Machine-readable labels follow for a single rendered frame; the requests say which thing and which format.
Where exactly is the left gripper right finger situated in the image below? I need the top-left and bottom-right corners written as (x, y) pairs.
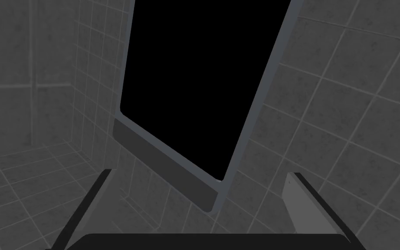
top-left (282, 171), bottom-right (352, 243)

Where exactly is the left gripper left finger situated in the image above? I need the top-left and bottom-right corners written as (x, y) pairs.
top-left (49, 168), bottom-right (118, 250)

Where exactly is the black window with grey frame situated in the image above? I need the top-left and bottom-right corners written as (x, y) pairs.
top-left (112, 0), bottom-right (304, 214)

